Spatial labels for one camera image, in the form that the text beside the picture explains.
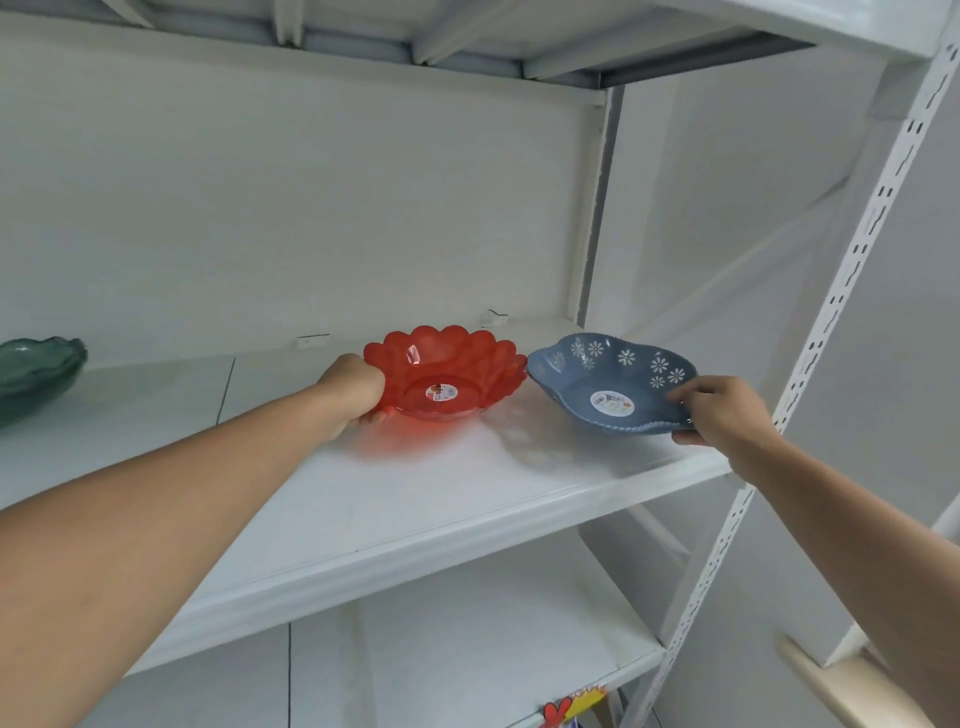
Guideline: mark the person's left hand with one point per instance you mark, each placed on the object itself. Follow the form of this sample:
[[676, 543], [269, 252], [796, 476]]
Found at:
[[350, 391]]

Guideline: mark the person's right hand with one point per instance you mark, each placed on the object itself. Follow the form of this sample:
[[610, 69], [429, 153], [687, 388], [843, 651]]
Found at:
[[726, 416]]

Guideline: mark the person's right thumb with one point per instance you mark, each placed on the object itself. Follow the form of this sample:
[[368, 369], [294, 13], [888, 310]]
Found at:
[[686, 436]]

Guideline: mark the person's left fingers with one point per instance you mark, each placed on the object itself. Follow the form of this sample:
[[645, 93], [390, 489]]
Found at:
[[380, 416]]

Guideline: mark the red translucent scalloped plastic bowl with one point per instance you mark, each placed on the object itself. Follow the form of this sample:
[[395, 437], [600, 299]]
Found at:
[[444, 375]]

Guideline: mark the blue floral scalloped bowl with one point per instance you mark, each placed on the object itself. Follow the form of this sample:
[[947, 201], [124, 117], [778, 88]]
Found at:
[[609, 386]]

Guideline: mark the person's left forearm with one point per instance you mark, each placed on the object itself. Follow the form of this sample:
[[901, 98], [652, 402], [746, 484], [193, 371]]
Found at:
[[161, 529]]

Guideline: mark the person's right forearm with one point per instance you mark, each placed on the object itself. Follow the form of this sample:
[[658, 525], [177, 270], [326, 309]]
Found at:
[[855, 544]]

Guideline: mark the white metal shelving unit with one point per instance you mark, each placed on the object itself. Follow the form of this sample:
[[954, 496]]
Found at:
[[465, 315]]

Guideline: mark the red and yellow shelf tag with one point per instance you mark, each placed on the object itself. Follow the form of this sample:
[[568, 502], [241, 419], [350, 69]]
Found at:
[[571, 706]]

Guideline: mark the green translucent scalloped bowl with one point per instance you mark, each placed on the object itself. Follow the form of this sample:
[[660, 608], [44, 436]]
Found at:
[[34, 375]]

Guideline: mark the beige wooden rail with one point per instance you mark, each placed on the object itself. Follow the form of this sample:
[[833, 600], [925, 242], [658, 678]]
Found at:
[[844, 686]]

